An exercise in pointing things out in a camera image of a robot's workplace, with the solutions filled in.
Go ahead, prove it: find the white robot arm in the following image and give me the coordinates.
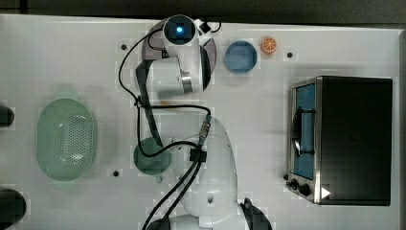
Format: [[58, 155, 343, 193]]
[[135, 14, 272, 230]]

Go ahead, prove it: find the grey round plate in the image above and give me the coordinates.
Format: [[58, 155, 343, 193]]
[[142, 38, 217, 73]]

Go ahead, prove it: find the blue cup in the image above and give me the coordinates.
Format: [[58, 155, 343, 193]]
[[224, 41, 258, 74]]

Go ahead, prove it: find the orange slice toy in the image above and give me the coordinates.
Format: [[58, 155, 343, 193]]
[[260, 36, 277, 55]]

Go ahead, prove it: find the toaster oven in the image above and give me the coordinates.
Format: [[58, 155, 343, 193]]
[[283, 76, 394, 206]]

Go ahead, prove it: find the green perforated colander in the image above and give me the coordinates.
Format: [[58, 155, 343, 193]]
[[36, 95, 96, 181]]

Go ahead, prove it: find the black round object upper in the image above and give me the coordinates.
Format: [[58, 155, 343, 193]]
[[0, 106, 14, 127]]

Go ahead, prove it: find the black round object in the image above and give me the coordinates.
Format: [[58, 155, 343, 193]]
[[0, 189, 27, 230], [0, 106, 14, 127]]

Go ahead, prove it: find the black round object lower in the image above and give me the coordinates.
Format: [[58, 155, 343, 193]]
[[0, 189, 27, 230]]

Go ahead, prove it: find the green cup with handle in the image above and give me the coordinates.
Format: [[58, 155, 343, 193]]
[[133, 137, 171, 184]]

